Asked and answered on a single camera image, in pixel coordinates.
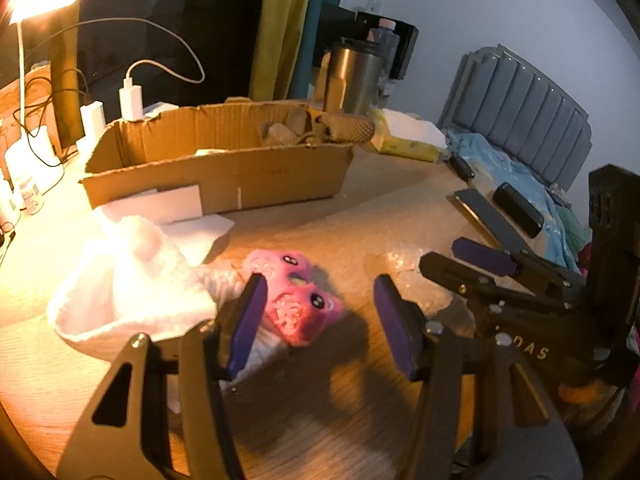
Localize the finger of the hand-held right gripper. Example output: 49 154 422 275
451 237 586 306
419 251 571 313

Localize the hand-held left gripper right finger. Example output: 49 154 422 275
374 274 583 480

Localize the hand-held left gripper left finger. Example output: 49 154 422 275
57 272 271 480

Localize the pink plush toy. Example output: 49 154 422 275
242 249 346 348

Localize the white towel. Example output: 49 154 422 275
47 215 221 363

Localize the cardboard box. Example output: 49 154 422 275
79 96 356 213

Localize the black smartphone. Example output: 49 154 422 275
447 187 531 256

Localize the clear bubble wrap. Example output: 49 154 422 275
370 247 476 341

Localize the black case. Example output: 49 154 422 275
492 182 545 238

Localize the small black device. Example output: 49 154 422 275
448 155 476 181

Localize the blue blanket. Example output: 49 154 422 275
445 130 581 271

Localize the white foam sheet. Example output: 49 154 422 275
97 185 236 263

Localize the yellow tissue pack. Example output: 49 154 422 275
370 107 448 163

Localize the grey padded headboard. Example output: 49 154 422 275
437 45 593 183

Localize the honeycomb packing paper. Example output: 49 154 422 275
257 105 376 148

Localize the steel tumbler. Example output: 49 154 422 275
322 37 386 117

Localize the black box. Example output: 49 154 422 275
320 2 418 81

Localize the clear water bottle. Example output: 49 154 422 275
367 17 401 96

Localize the white charger plug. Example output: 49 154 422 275
80 101 107 141
119 77 146 121

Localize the small white bottle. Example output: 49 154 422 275
15 175 46 216

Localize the yellow curtain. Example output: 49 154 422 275
248 0 321 101

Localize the white charging cable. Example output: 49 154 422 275
50 17 207 91

